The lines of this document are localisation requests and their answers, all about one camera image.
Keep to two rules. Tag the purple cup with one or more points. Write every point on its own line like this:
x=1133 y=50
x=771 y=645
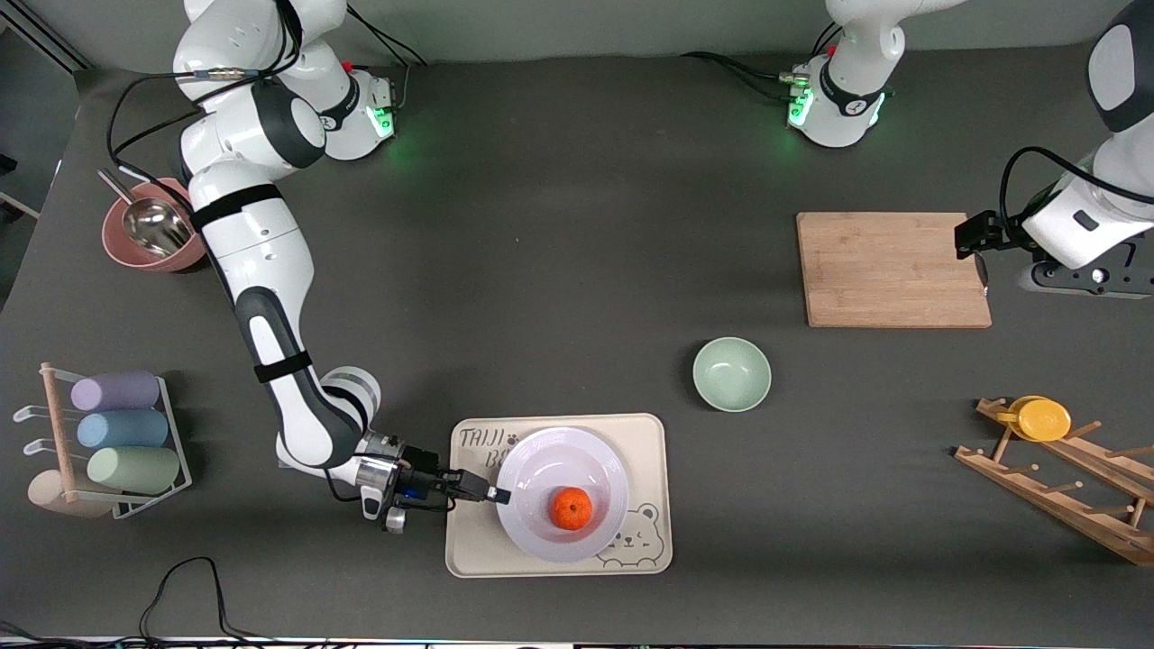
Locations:
x=115 y=391

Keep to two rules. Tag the wooden peg rack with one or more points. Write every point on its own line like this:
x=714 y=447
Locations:
x=1064 y=505

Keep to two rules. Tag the white round plate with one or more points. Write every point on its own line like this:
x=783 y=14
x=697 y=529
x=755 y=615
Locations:
x=559 y=460

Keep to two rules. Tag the wooden cutting board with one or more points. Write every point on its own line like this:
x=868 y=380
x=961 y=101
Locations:
x=874 y=270

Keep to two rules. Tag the beige cup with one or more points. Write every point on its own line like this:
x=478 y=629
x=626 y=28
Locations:
x=50 y=494

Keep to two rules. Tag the metal scoop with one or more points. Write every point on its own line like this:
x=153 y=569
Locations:
x=153 y=225

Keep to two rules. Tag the yellow cup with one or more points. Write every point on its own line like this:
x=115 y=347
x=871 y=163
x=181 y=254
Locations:
x=1043 y=420

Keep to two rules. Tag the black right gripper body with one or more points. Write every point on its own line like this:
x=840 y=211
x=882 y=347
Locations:
x=425 y=479

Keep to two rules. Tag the blue cup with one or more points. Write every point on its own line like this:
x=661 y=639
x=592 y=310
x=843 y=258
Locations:
x=122 y=429

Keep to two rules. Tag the dark metal frame bar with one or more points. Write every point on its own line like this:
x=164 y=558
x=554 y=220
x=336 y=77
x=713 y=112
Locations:
x=36 y=36

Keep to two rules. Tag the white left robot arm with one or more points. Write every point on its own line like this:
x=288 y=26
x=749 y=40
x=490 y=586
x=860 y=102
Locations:
x=1118 y=54

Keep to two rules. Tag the orange fruit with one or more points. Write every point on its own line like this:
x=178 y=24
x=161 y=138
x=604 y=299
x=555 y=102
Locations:
x=572 y=509

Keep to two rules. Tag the pink folded cloth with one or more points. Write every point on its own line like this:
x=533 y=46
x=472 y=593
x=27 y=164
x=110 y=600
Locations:
x=315 y=432

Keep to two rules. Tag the beige bear print tray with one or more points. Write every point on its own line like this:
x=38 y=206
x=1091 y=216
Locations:
x=649 y=451

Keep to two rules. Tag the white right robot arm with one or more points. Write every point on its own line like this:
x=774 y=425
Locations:
x=261 y=261

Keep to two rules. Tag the light green bowl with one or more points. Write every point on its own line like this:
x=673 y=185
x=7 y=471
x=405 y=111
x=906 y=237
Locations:
x=731 y=374

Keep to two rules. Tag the pink bowl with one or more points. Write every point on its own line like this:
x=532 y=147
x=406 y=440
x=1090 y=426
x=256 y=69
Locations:
x=122 y=252

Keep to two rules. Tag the green cup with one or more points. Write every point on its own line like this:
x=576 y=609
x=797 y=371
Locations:
x=133 y=470

